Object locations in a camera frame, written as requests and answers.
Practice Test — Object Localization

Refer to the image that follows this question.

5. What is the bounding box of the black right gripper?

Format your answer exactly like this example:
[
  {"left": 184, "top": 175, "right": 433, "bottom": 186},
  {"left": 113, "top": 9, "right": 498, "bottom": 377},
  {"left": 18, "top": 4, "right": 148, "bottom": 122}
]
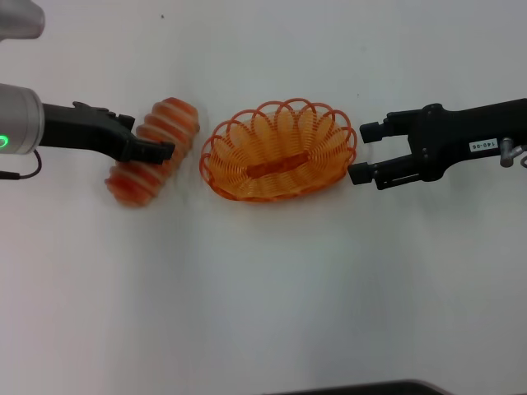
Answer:
[{"left": 347, "top": 98, "right": 527, "bottom": 192}]

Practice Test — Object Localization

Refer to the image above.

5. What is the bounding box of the orange striped toy bread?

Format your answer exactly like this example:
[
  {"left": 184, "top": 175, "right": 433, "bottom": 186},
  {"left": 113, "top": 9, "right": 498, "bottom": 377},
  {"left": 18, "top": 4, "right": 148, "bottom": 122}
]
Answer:
[{"left": 104, "top": 96, "right": 202, "bottom": 208}]

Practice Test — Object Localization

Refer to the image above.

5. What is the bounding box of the orange plastic wire basket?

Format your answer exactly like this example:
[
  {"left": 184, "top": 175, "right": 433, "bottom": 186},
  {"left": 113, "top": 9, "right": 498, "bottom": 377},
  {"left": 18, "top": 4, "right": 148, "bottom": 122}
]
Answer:
[{"left": 198, "top": 97, "right": 359, "bottom": 204}]

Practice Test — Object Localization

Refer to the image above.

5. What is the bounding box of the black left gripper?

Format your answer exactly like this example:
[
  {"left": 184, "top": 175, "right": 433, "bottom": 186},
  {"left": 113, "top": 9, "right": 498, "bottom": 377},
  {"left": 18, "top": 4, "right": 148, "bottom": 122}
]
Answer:
[{"left": 39, "top": 100, "right": 176, "bottom": 166}]

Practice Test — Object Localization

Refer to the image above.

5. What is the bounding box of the silver metal connector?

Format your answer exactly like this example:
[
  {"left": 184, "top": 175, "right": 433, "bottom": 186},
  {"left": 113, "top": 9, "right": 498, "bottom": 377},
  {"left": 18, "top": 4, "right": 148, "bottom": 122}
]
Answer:
[{"left": 499, "top": 137, "right": 527, "bottom": 168}]

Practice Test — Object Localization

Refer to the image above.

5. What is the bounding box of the thin black cable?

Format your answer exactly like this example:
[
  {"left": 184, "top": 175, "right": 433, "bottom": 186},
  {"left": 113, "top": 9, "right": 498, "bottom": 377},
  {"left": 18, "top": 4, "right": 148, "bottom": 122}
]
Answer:
[{"left": 0, "top": 148, "right": 44, "bottom": 180}]

